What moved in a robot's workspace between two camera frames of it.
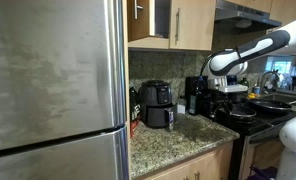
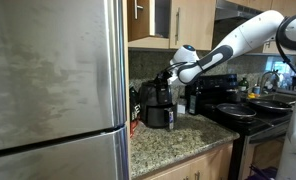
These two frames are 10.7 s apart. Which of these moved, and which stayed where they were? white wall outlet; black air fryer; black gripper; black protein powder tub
Moved: black gripper
Stayed: black protein powder tub; white wall outlet; black air fryer
